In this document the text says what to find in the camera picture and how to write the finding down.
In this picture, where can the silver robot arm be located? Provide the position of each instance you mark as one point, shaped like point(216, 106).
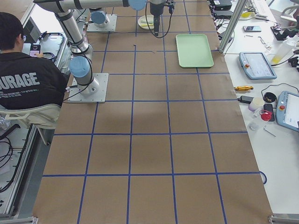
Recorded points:
point(99, 16)
point(81, 64)

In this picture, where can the grey electronics box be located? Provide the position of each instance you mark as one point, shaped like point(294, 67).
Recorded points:
point(31, 31)

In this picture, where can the white round plate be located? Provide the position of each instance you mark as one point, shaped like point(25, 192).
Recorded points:
point(148, 17)

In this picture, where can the white plastic chair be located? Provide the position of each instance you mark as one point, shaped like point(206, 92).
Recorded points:
point(42, 117)

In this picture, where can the red round object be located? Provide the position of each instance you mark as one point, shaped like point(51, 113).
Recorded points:
point(265, 115)

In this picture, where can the blue teach pendant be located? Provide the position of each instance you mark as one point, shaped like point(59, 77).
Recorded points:
point(287, 112)
point(256, 66)

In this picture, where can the lower blue teach pendant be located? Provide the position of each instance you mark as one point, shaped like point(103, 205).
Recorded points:
point(287, 112)

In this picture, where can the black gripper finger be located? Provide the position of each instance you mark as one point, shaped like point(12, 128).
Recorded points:
point(156, 22)

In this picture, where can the person in black jacket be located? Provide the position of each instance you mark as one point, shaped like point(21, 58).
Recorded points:
point(26, 81)

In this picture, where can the aluminium frame post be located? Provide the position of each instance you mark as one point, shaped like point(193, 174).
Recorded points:
point(232, 24)

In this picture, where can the light green plastic tray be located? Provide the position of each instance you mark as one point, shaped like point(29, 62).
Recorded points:
point(194, 51)

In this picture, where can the white lavender cup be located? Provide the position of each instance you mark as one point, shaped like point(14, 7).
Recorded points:
point(255, 104)

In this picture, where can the black smartphone on table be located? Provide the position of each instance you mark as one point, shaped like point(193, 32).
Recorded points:
point(269, 109)

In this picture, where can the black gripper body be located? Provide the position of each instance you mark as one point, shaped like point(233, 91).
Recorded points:
point(155, 10)

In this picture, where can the black round container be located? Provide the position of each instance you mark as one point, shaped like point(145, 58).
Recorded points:
point(269, 97)

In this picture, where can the silver hex key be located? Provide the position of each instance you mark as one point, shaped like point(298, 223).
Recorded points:
point(268, 131)

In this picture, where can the pink smartphone in hand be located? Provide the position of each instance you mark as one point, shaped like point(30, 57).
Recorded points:
point(35, 50)

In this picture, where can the black power adapter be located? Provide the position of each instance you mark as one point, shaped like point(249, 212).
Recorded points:
point(245, 99)

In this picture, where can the upper blue teach pendant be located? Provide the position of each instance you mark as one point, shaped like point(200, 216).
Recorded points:
point(256, 66)

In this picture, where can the clear bottle yellow liquid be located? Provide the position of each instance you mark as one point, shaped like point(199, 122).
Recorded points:
point(284, 49)

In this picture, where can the smartphone on white table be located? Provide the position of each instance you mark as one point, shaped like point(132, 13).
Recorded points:
point(252, 29)

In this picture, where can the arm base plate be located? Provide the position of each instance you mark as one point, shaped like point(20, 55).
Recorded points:
point(95, 92)
point(110, 27)

